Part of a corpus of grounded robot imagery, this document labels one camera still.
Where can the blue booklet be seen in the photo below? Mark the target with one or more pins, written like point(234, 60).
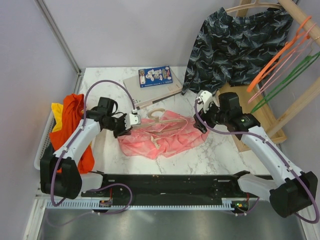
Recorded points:
point(155, 76)

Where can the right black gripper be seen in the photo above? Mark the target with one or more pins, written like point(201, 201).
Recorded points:
point(204, 117)

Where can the green plastic hanger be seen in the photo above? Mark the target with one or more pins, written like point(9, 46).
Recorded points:
point(296, 72)

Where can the grey book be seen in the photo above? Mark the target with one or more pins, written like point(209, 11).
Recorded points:
point(146, 96)

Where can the white slotted cable duct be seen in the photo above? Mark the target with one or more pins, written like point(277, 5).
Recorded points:
point(95, 204)

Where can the wooden hanger rack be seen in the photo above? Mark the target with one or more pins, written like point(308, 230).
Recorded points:
point(273, 125)

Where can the beige plastic hanger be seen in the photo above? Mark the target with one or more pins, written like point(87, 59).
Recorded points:
point(157, 121)

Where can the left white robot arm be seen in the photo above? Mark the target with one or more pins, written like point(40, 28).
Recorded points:
point(59, 174)

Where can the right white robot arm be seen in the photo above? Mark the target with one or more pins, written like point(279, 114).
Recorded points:
point(291, 189)

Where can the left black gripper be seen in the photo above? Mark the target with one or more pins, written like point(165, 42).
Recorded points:
point(123, 131)

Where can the white laundry basket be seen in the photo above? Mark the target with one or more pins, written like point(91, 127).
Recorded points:
point(45, 140)

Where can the dark leaf-print shorts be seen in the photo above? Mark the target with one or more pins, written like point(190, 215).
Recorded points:
point(233, 50)

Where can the beige hanger under dark shorts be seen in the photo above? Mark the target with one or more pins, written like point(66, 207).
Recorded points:
point(245, 5)

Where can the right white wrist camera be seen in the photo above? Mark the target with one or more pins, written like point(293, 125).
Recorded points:
point(205, 98)

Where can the pink patterned shorts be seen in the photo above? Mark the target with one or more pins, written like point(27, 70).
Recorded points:
point(165, 140)

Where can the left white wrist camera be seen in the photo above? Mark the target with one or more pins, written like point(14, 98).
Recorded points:
point(133, 118)

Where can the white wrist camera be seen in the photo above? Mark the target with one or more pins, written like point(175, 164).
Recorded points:
point(205, 98)
point(133, 118)

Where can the yellow garment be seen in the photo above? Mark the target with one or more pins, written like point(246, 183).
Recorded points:
point(57, 110)

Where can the orange plastic hanger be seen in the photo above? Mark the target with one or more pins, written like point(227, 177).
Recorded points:
point(288, 46)

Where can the orange garment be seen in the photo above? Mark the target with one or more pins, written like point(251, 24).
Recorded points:
point(73, 108)

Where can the aluminium frame post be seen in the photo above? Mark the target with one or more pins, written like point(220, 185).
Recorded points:
point(58, 35)

